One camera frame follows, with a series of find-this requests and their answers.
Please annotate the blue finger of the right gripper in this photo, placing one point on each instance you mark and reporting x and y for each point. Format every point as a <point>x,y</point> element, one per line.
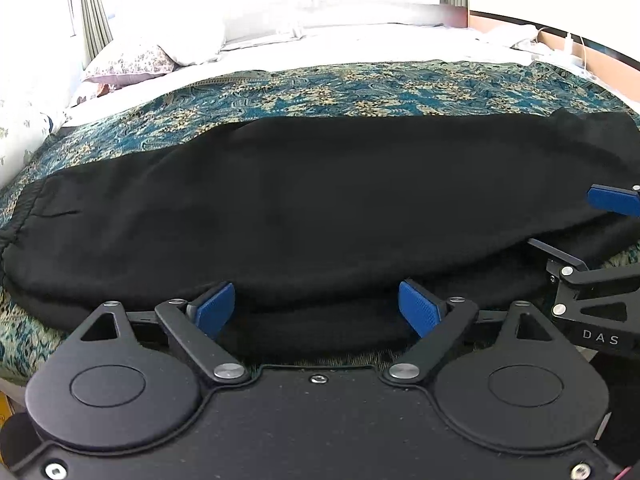
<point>625,201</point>
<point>558,255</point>

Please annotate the white crumpled cloth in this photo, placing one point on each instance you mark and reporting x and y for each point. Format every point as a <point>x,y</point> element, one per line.
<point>525,38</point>

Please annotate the white bed sheet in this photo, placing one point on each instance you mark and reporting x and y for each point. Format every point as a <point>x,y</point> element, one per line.
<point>319,46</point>

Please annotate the white green floral pillow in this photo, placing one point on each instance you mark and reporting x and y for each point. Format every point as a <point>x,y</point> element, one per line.
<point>31,111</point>

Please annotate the wooden bed frame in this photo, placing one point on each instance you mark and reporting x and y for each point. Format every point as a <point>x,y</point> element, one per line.
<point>614,71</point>

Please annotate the green left curtain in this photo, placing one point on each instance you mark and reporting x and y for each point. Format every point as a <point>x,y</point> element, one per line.
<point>94,31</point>

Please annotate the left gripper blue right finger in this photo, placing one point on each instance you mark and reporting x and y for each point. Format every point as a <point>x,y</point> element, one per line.
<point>420,308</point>

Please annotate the teal gold patterned bedspread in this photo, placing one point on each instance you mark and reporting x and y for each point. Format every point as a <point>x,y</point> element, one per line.
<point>361,89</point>

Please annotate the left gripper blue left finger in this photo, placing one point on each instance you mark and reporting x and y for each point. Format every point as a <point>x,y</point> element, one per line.
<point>211,311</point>

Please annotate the black pants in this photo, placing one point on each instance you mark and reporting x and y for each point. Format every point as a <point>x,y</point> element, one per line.
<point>316,222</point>

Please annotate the purple floral pillow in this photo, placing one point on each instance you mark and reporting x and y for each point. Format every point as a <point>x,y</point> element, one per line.
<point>124,62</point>

